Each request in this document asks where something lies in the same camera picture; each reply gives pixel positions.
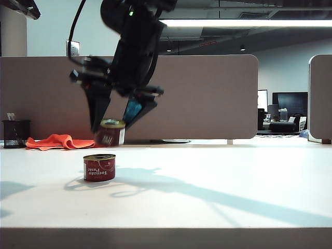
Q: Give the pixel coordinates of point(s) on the white cards in holder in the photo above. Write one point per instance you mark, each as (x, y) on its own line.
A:
(11, 116)

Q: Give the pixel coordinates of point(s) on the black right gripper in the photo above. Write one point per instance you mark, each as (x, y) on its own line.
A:
(101, 75)

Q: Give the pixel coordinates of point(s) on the blue crumpled object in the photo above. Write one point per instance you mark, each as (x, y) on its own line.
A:
(304, 133)

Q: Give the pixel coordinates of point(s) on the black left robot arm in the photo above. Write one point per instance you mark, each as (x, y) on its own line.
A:
(23, 7)

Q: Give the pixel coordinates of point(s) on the narrow brown partition panel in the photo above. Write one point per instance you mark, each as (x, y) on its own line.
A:
(321, 98)

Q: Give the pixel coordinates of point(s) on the black mesh pen holder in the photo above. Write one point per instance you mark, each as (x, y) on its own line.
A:
(16, 135)

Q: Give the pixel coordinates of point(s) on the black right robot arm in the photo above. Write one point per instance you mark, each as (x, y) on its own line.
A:
(135, 44)

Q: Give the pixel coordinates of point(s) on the white framed board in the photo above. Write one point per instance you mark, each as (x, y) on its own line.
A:
(262, 98)

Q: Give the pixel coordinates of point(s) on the red tomato paste can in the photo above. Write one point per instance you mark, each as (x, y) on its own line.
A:
(99, 168)
(110, 135)

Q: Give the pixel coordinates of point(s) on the brown foil-wrapped block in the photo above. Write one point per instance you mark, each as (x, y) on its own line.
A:
(326, 141)

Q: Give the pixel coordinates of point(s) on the orange cloth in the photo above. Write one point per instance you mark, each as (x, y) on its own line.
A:
(59, 141)

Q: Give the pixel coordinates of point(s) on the large black screen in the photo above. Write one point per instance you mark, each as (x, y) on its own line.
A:
(290, 103)

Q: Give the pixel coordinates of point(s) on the wide brown partition panel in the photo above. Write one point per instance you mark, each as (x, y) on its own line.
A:
(194, 98)

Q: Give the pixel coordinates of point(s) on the silver wall outlet plate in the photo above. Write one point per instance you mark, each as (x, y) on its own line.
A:
(73, 48)

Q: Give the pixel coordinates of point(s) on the grey round base plate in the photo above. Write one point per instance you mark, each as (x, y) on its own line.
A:
(176, 141)

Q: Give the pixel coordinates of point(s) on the long ceiling light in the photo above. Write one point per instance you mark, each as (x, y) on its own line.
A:
(246, 23)

